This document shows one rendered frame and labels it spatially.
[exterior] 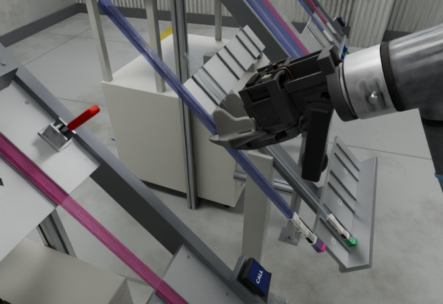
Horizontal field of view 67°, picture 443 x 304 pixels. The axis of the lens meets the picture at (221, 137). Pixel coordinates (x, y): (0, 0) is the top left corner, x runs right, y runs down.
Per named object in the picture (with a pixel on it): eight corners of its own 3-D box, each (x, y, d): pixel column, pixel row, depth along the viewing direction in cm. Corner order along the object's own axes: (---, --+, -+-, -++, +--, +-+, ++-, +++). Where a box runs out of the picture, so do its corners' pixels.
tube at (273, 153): (350, 241, 70) (354, 239, 70) (349, 246, 69) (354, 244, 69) (184, 54, 60) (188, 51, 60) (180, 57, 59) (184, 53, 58)
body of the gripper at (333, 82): (253, 69, 46) (339, 37, 39) (278, 121, 50) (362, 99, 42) (231, 94, 41) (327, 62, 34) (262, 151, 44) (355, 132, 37)
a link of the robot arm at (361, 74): (401, 91, 40) (399, 128, 34) (361, 101, 43) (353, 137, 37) (382, 33, 37) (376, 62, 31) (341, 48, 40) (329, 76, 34)
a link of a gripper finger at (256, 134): (235, 126, 48) (291, 110, 43) (240, 136, 49) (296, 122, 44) (223, 145, 45) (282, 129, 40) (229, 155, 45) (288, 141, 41)
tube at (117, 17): (318, 246, 56) (324, 244, 56) (317, 252, 55) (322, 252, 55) (103, 1, 47) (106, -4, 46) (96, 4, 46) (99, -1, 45)
